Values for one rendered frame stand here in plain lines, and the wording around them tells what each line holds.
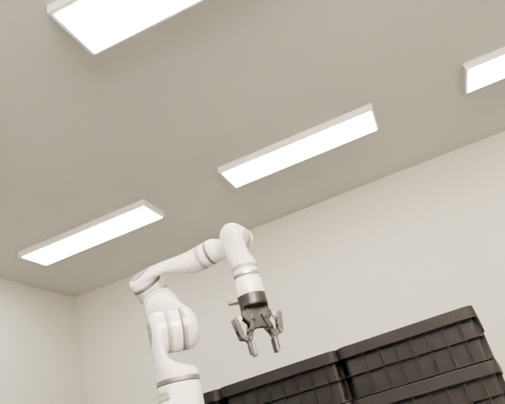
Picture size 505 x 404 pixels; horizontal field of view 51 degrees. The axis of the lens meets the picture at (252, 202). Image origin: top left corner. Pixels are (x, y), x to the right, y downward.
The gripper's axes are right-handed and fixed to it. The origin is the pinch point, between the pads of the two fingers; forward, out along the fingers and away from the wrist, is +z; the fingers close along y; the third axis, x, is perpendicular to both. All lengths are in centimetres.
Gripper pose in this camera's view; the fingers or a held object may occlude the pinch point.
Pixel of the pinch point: (264, 348)
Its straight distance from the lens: 138.3
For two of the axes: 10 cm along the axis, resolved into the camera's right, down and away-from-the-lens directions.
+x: -3.2, 4.8, 8.2
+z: 2.4, 8.7, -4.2
